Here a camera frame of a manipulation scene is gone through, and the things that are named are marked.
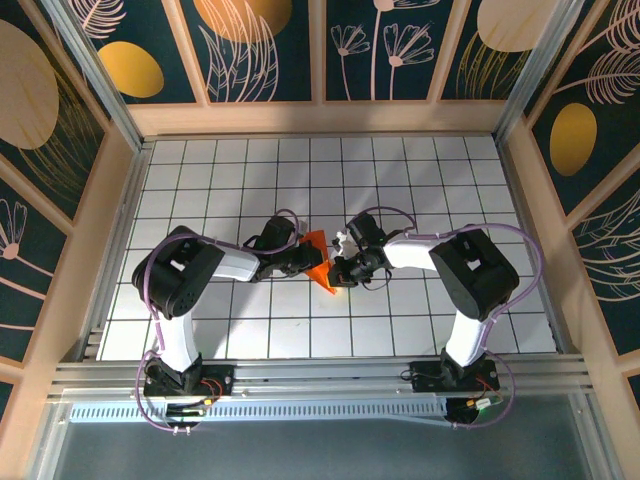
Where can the orange paper sheet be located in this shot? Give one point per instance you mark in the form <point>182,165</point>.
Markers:
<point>322,275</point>

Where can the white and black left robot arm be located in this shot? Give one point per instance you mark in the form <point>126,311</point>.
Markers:
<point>237,265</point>

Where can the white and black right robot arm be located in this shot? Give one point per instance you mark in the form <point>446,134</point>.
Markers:
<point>407,252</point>

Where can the long aluminium frame rail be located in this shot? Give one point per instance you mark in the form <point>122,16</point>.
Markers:
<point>320,380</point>

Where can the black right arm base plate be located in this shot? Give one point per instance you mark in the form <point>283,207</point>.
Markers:
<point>425,380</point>

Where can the aluminium side rail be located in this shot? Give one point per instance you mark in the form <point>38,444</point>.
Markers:
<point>531,235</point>
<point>125,235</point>

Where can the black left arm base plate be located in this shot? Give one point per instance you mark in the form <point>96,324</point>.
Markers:
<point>220,380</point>

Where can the aluminium corner post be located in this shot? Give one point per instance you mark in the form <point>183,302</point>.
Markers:
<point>122,120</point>
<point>515,110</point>

